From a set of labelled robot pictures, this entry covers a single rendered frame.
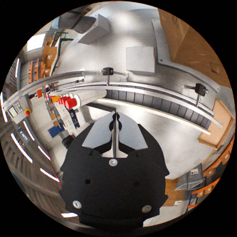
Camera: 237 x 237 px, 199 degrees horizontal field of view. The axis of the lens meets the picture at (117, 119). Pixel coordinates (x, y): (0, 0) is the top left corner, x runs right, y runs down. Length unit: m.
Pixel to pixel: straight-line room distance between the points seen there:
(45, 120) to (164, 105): 8.18
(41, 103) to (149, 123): 8.04
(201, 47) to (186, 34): 0.05
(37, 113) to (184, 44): 8.20
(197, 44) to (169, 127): 0.37
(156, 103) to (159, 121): 0.12
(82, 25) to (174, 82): 0.55
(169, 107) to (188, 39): 0.25
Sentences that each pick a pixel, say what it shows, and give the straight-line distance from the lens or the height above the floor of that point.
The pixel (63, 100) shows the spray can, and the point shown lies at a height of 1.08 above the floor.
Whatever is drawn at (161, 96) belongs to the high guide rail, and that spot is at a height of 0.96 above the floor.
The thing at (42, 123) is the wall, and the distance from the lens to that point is 8.20.
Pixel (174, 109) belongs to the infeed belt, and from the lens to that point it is 0.30.
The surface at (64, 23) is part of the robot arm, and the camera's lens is 0.51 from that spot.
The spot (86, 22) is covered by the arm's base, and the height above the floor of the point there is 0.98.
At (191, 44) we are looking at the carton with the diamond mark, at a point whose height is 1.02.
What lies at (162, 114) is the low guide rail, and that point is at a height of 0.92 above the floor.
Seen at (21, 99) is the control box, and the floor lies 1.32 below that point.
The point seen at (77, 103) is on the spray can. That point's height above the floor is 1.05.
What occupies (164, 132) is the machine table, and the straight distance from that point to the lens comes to 0.41.
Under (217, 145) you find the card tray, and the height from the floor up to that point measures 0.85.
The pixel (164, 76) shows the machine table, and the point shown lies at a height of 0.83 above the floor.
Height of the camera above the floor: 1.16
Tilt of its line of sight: 47 degrees down
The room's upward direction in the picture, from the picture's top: 132 degrees counter-clockwise
